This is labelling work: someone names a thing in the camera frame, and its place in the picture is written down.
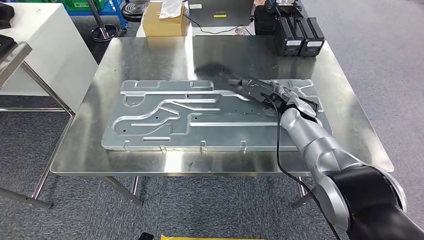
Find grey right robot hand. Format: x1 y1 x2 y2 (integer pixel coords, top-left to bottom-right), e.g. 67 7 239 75
269 80 301 105

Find black plastic plate part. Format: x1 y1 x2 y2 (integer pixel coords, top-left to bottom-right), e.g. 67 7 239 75
193 61 282 114

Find stainless steel workbench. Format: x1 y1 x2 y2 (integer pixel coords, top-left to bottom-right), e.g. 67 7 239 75
49 35 396 210

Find black battery box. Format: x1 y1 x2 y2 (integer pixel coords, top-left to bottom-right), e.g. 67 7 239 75
273 16 306 57
296 17 327 58

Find black device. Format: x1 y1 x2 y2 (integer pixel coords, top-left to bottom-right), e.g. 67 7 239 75
253 3 278 36

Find embossed sheet metal panel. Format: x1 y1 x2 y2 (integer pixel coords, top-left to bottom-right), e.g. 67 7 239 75
100 78 334 153

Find black case with yellow label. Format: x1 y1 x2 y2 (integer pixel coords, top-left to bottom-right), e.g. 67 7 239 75
187 0 255 28

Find brown cardboard box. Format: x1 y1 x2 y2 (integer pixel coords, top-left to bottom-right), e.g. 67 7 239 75
141 1 188 38

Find clear plastic bag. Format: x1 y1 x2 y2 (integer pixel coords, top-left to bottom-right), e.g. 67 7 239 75
158 0 184 20

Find yellow floor tape square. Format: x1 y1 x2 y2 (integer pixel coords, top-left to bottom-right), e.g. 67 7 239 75
160 234 267 240

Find black round base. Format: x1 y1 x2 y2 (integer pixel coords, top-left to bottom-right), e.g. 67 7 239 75
121 0 151 23

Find steel stanchion with black base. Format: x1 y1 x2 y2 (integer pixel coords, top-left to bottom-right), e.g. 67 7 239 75
86 0 119 43

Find green plastic crate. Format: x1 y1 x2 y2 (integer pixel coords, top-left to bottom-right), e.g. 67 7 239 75
63 0 109 11

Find white cabinet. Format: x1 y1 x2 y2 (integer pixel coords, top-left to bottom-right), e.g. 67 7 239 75
0 2 99 113

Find black item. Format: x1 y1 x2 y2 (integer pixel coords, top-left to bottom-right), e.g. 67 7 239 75
0 34 18 57
0 2 16 31

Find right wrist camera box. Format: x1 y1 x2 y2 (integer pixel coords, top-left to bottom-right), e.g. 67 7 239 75
241 78 281 109

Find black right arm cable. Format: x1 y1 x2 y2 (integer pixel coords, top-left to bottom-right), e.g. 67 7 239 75
260 92 342 240

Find thin black cable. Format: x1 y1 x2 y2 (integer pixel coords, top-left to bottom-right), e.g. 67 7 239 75
182 13 256 36

